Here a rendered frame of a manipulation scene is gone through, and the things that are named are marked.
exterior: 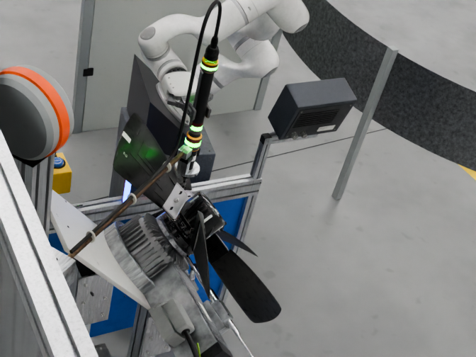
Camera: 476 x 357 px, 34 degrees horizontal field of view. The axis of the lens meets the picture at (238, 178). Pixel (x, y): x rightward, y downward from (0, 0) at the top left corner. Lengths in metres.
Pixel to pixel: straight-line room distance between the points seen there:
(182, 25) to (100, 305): 0.80
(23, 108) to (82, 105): 2.99
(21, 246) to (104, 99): 3.46
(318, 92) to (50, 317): 2.09
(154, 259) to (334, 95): 1.02
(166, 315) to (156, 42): 0.74
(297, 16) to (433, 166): 2.66
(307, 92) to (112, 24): 1.56
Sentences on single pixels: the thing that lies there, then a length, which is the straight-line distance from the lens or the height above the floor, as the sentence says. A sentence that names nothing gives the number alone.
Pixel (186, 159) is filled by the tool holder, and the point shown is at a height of 1.38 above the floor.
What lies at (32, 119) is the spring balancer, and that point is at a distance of 1.31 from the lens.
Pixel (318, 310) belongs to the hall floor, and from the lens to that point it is 3.75.
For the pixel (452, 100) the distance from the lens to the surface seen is 3.86.
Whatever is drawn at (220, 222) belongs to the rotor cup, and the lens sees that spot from 2.19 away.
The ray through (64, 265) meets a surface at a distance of 1.73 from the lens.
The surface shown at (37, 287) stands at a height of 2.05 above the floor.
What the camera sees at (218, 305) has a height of 1.10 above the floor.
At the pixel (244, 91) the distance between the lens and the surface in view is 4.74.
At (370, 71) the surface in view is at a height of 0.78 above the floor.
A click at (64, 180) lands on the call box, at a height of 1.04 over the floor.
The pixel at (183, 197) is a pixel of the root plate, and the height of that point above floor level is 1.25.
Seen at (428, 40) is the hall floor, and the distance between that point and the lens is 6.34.
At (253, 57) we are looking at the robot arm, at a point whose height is 1.31.
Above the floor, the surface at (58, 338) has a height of 2.05.
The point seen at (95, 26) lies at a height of 0.67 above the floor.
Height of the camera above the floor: 2.69
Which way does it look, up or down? 39 degrees down
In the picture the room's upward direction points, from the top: 15 degrees clockwise
